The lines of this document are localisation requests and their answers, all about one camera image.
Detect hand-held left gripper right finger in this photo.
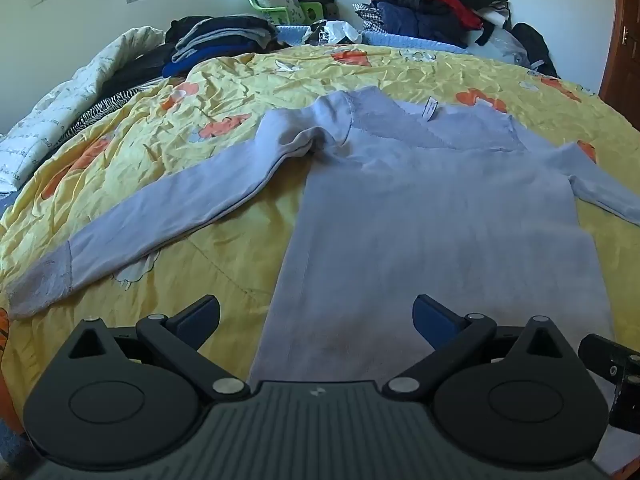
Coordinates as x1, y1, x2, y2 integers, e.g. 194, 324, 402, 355
382, 295, 576, 403

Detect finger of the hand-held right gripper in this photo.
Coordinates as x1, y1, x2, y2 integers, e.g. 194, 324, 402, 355
579, 332, 633, 379

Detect houndstooth cloth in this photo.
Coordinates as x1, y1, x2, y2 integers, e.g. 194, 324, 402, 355
352, 2, 385, 33

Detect black backpack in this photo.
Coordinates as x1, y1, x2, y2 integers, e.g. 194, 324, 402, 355
510, 22, 558, 78

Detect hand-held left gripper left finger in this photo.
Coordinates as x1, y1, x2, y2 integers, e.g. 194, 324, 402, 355
65, 295, 251, 403

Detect zebra striped cloth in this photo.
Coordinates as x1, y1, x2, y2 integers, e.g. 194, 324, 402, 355
62, 87, 146, 141

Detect stack of folded dark clothes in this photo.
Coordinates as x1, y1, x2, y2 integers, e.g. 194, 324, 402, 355
162, 15, 281, 78

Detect yellow printed blanket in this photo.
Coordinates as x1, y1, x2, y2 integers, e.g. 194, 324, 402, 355
0, 42, 640, 480

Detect wooden door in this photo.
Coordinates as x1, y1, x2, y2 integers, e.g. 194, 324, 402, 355
597, 0, 640, 116

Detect grey long-sleeve shirt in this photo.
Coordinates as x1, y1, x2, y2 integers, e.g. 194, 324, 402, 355
5, 85, 640, 391

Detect blue blanket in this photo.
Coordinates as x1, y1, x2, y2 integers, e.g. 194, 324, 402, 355
272, 25, 471, 53

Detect white quilted comforter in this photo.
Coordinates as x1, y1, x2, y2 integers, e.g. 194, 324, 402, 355
0, 26, 166, 193

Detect white plastic bag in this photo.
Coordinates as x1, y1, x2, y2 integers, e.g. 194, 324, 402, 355
305, 20, 363, 46

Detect green plastic chair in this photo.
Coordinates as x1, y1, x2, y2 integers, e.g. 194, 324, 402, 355
248, 0, 327, 26

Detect navy jacket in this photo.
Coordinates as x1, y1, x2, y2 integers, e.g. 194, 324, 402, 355
375, 1, 468, 42

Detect clear plastic bag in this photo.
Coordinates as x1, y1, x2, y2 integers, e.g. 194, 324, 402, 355
467, 27, 531, 68

